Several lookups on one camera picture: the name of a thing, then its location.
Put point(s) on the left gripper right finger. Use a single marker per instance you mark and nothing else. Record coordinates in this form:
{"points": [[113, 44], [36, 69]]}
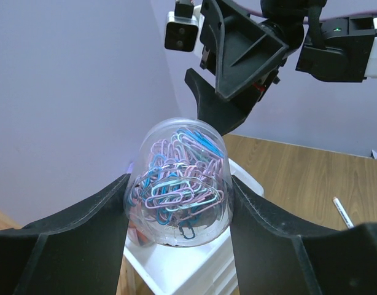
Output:
{"points": [[277, 252]]}

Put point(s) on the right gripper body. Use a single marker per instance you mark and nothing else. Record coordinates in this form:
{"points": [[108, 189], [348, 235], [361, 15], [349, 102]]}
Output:
{"points": [[288, 32]]}

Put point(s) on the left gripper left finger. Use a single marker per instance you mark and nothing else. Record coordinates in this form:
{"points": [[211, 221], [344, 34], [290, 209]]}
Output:
{"points": [[78, 250]]}

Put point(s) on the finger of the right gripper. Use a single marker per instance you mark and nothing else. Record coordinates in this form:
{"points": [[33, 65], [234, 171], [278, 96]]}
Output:
{"points": [[245, 50], [224, 116]]}

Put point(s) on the paper clip jar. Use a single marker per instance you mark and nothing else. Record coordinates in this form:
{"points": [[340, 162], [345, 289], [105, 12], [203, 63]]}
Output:
{"points": [[180, 190]]}

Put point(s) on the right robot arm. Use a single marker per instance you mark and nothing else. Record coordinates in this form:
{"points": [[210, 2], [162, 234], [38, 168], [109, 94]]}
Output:
{"points": [[342, 49]]}

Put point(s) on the white drawer organizer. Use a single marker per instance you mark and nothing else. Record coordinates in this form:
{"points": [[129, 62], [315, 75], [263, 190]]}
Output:
{"points": [[206, 269]]}

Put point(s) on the salmon cap marker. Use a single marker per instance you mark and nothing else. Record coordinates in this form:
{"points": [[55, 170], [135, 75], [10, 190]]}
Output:
{"points": [[341, 210]]}

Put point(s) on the wooden clothes rack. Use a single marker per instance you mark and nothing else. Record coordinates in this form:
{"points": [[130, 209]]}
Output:
{"points": [[8, 223]]}

